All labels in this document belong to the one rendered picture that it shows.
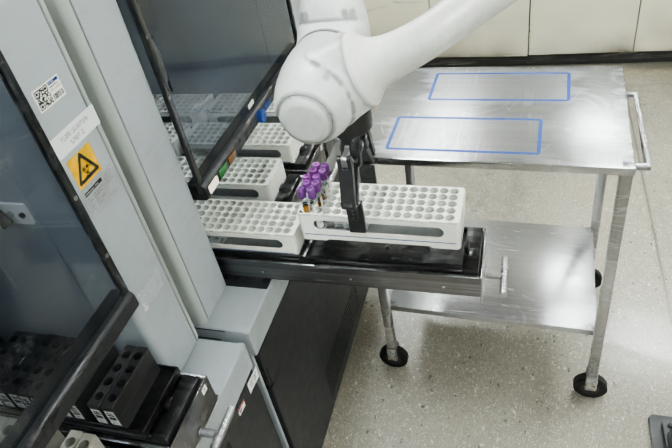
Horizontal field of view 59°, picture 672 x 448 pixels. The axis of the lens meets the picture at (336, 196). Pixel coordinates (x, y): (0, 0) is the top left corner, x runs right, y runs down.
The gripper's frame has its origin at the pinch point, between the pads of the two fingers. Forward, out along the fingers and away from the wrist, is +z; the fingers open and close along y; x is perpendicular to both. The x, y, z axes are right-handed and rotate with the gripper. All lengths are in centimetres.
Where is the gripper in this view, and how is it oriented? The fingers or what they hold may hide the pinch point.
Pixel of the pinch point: (363, 203)
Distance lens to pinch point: 111.4
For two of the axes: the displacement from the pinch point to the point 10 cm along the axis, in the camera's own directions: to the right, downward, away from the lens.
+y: 2.5, -6.2, 7.4
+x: -9.6, -0.4, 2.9
